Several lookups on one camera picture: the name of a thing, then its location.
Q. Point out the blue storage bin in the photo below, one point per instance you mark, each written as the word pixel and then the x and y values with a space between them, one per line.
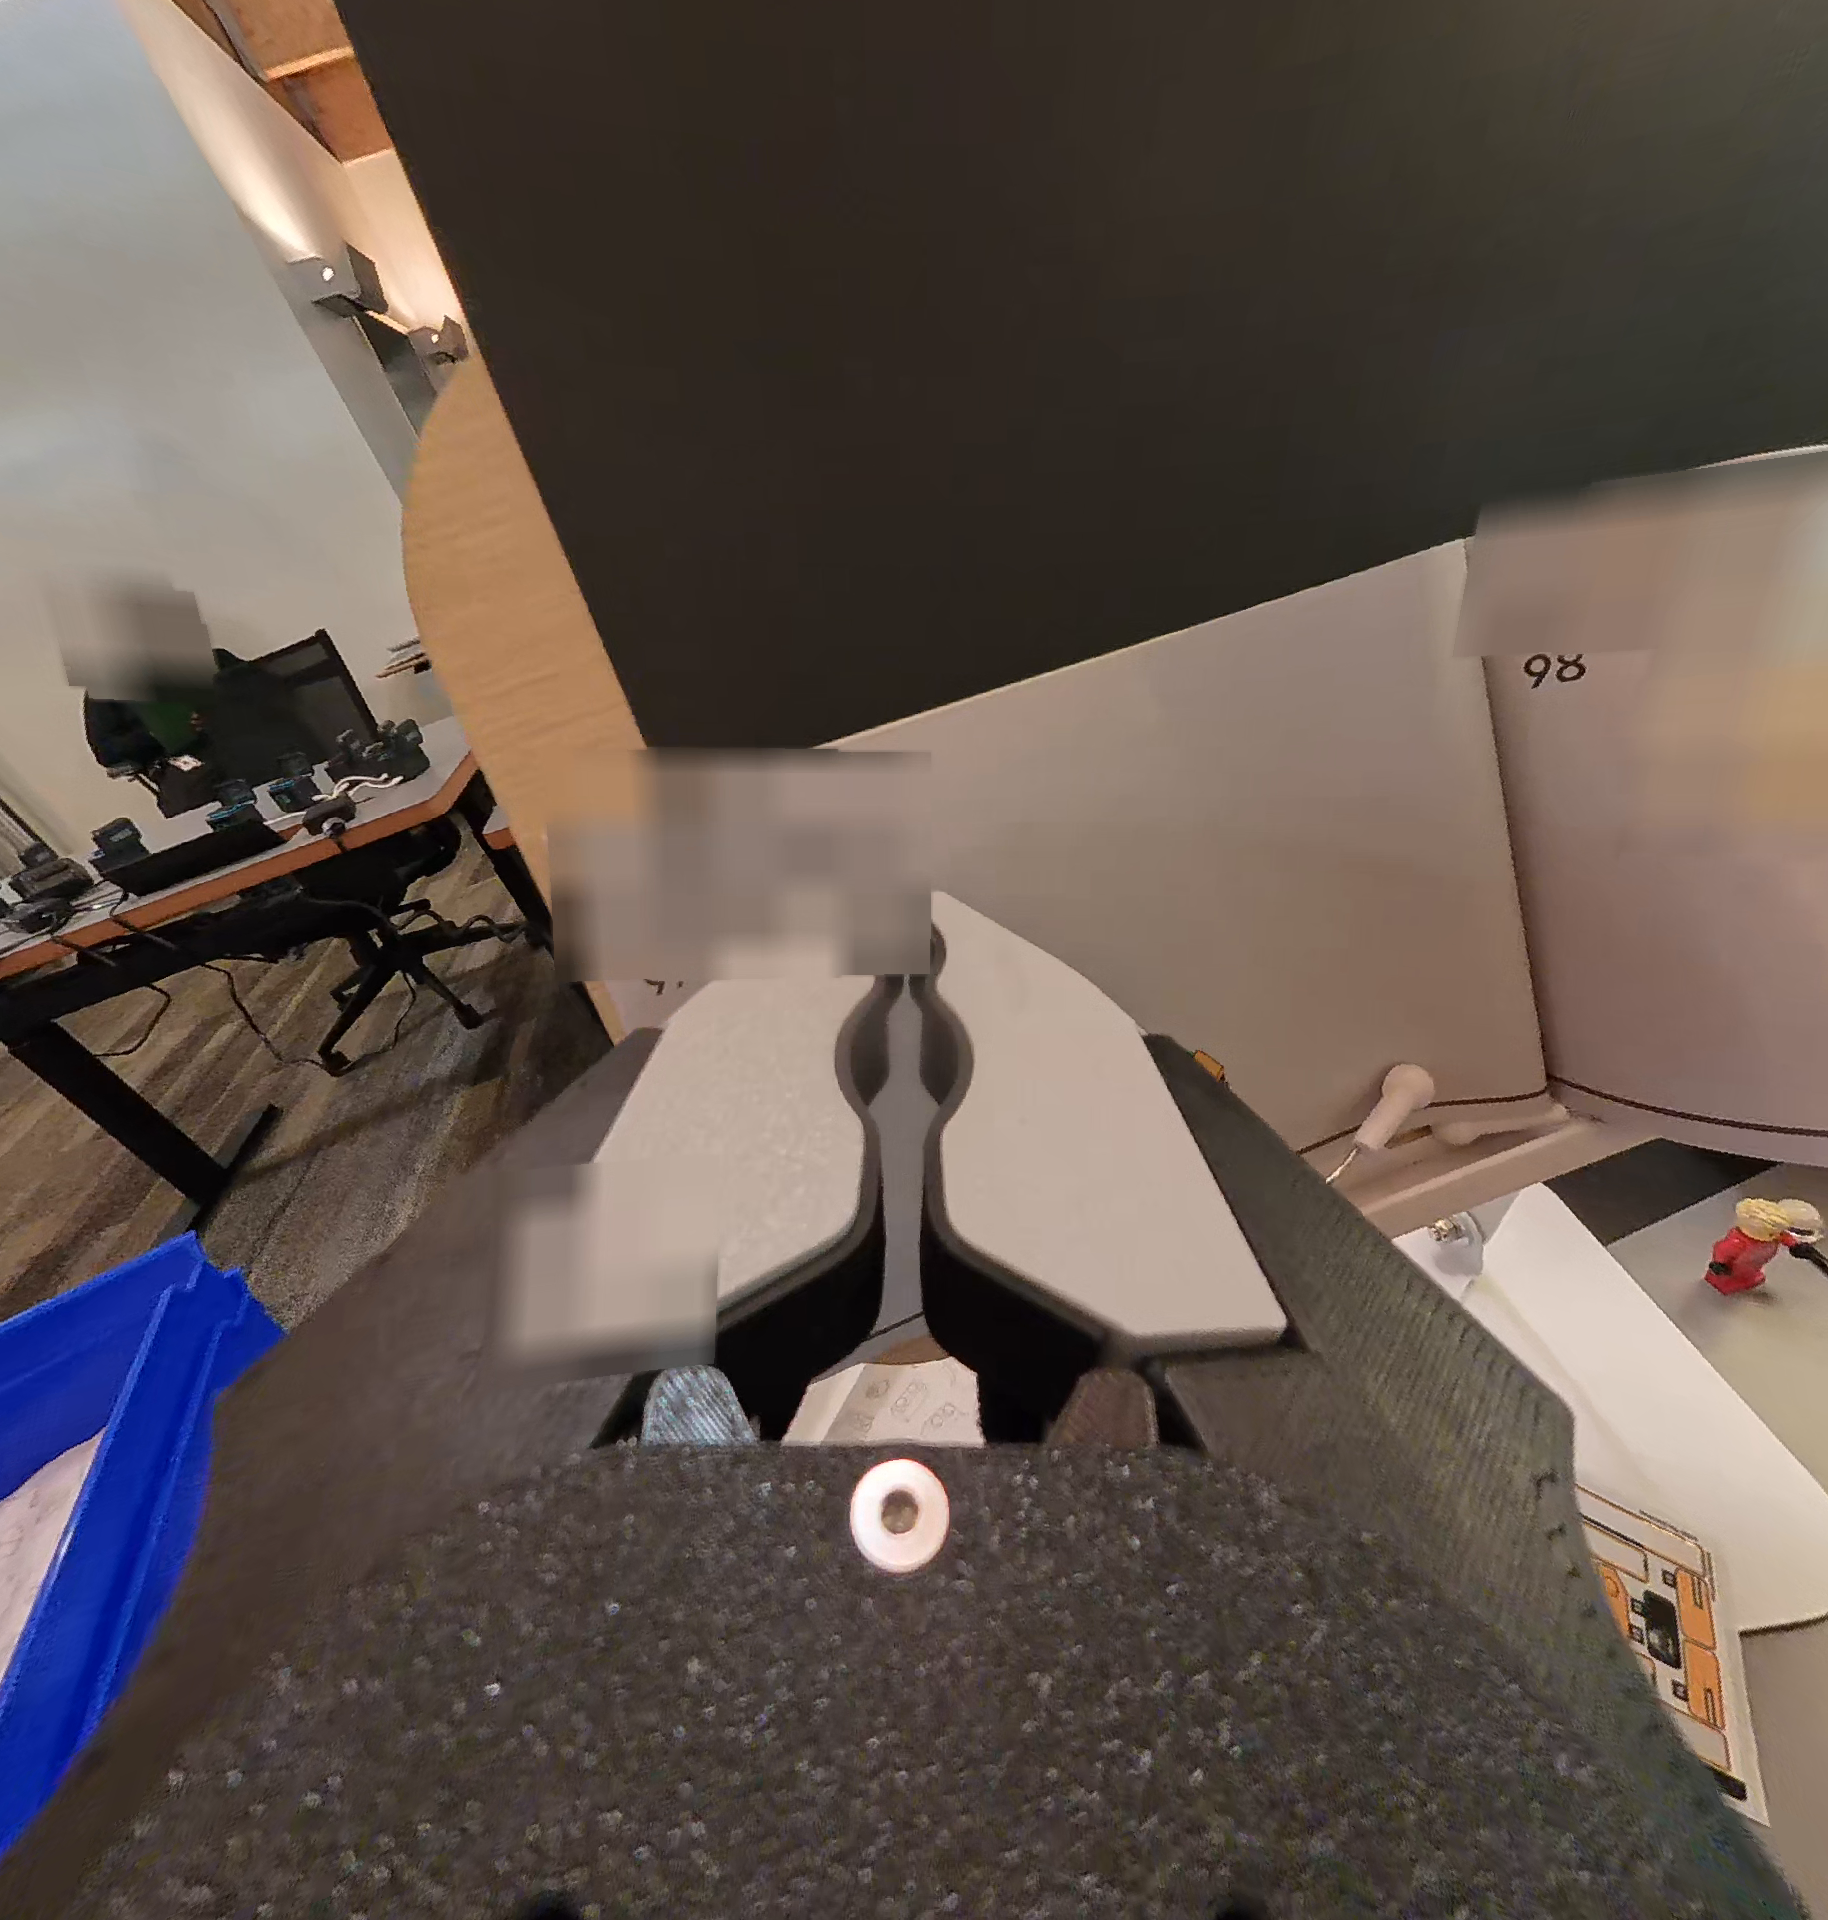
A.
pixel 104 1427

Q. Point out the black panel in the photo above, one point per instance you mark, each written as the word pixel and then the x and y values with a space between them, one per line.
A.
pixel 1003 377

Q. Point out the wooden stand board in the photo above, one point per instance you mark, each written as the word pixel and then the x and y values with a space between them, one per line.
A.
pixel 509 602

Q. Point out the lego instruction booklet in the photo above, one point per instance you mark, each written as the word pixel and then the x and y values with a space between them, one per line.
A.
pixel 1680 1650

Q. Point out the black office chair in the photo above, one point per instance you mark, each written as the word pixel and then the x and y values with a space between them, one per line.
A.
pixel 388 915

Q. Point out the row of black devices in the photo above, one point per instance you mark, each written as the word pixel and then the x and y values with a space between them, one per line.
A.
pixel 178 832

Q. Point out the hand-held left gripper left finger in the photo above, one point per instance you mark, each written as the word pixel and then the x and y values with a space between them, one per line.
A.
pixel 779 1142

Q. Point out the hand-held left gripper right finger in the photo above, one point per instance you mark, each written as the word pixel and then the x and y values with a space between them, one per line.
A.
pixel 1094 1170

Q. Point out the red lego minifigure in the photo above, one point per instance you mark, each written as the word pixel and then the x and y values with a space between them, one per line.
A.
pixel 1747 1252

